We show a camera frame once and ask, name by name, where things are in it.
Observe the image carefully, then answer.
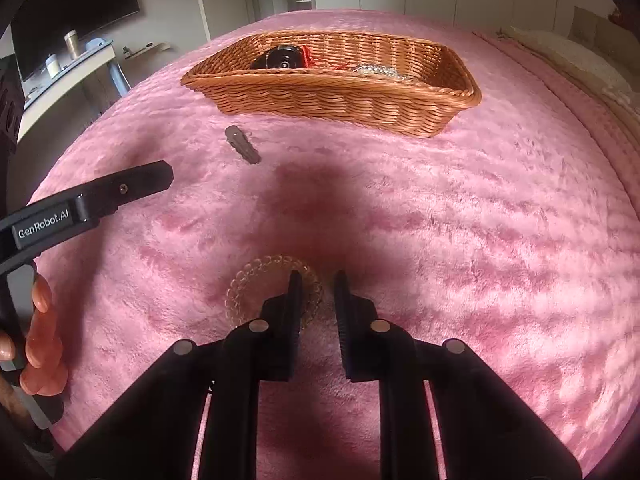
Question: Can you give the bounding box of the grey hair clip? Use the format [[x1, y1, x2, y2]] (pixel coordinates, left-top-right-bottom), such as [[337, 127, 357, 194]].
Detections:
[[225, 126, 262, 165]]

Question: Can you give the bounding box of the white desk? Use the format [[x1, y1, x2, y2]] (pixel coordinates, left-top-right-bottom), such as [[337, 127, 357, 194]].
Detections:
[[17, 40, 132, 143]]

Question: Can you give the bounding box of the small wall shelf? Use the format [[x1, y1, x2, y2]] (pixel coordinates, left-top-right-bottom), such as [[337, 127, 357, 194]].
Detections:
[[122, 42, 171, 60]]

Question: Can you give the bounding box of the black wall television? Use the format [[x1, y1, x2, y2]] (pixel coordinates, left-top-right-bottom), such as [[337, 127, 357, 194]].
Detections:
[[10, 0, 141, 81]]

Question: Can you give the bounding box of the red bracelet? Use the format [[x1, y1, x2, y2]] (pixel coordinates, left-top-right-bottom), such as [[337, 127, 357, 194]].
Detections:
[[300, 46, 351, 72]]

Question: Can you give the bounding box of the clear yellow spiral hair tie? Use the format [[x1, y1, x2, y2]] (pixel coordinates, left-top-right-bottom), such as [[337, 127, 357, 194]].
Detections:
[[225, 255, 325, 333]]

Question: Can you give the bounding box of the beige quilt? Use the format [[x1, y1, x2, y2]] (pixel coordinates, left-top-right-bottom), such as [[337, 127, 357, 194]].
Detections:
[[500, 30, 637, 128]]

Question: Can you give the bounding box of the white door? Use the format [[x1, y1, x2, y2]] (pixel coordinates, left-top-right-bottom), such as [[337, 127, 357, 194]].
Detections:
[[191, 0, 261, 43]]

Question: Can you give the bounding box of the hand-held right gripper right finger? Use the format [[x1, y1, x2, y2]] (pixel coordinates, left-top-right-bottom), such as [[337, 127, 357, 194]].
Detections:
[[332, 269, 583, 480]]

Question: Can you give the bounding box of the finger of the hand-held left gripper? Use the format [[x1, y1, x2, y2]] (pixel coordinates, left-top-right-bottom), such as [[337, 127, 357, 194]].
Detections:
[[75, 160, 175, 222]]

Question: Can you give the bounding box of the white dotted pillow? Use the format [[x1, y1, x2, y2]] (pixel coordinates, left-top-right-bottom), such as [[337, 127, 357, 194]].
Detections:
[[510, 25, 626, 92]]

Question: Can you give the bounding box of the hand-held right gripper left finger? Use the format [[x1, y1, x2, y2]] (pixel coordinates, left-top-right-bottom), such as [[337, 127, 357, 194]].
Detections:
[[55, 270, 305, 480]]

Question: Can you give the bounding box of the person's left hand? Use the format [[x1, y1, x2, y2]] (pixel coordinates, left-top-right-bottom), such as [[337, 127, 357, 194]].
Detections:
[[0, 274, 69, 397]]

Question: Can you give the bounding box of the brown wicker basket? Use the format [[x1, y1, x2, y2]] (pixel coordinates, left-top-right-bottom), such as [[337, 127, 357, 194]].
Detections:
[[180, 31, 482, 139]]

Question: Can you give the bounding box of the beige bed headboard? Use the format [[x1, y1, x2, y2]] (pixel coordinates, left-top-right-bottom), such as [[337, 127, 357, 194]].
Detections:
[[570, 5, 621, 45]]

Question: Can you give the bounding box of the silver chain bracelet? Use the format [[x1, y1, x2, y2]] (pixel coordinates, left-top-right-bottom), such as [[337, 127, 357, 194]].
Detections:
[[350, 62, 416, 82]]

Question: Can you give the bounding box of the black wristwatch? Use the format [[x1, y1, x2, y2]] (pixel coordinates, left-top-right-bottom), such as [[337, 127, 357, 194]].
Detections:
[[250, 45, 307, 71]]

